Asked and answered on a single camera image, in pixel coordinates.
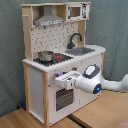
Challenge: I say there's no black toy stovetop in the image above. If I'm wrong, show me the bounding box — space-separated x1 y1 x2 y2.
35 53 71 67

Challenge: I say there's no white toy oven door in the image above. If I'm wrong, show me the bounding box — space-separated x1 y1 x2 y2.
49 83 79 125

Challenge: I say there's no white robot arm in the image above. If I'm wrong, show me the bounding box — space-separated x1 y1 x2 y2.
55 64 128 94

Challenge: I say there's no white cabinet door with dispenser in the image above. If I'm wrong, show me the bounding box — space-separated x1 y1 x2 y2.
79 55 102 106

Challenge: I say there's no black toy faucet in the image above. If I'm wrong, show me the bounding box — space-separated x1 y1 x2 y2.
67 32 83 50

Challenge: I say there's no grey toy sink basin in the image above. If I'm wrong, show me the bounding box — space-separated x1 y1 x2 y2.
66 47 94 56

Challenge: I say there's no grey toy range hood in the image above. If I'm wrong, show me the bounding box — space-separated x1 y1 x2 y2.
34 5 64 27

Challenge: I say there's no white toy microwave door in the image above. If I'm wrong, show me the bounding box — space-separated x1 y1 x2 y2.
67 4 88 20

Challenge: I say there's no silver toy cooking pot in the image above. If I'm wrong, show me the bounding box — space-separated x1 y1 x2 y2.
38 51 54 61

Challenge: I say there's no white wooden toy kitchen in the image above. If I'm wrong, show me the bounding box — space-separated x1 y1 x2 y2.
22 2 105 128

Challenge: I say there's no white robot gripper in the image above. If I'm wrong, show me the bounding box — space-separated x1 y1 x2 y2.
55 73 79 90

